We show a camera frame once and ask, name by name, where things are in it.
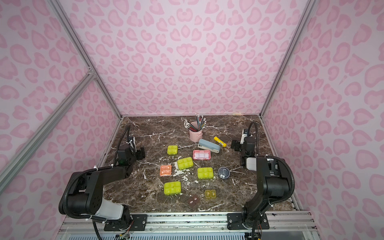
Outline small orange pillbox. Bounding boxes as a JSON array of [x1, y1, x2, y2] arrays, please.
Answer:
[[160, 165, 172, 177]]

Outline green pillbox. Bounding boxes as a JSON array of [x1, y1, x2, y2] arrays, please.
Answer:
[[177, 157, 194, 170], [167, 145, 179, 155], [197, 167, 214, 180], [164, 181, 182, 196]]

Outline pink red rectangular pillbox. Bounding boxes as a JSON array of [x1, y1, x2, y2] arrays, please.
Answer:
[[193, 150, 211, 161]]

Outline green pillbox front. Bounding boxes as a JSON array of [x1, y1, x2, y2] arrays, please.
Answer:
[[164, 181, 182, 196]]

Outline small yellow pillbox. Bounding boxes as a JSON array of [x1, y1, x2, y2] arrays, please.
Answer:
[[205, 190, 217, 199]]

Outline small dark red pillbox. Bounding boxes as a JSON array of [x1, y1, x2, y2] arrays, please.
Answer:
[[188, 195, 200, 208]]

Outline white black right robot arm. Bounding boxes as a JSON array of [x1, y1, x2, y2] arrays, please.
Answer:
[[231, 136, 295, 228]]

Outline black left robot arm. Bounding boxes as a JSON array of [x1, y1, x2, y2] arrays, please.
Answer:
[[59, 145, 146, 225]]

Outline yellow glue stick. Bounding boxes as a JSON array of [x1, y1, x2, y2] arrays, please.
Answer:
[[214, 137, 227, 148]]

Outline grey blue stapler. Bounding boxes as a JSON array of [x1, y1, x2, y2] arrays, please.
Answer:
[[198, 139, 221, 154]]

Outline pink pencil cup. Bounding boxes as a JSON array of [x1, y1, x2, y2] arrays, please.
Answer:
[[189, 121, 203, 143]]

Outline pencils in cup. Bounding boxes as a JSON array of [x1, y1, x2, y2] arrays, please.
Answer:
[[184, 114, 207, 132]]

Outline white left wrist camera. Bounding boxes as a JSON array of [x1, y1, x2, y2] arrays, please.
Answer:
[[127, 136, 137, 153]]

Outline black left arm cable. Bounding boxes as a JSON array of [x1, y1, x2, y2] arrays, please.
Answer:
[[61, 124, 133, 240]]

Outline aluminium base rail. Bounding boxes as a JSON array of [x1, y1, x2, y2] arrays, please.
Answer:
[[55, 211, 319, 240]]

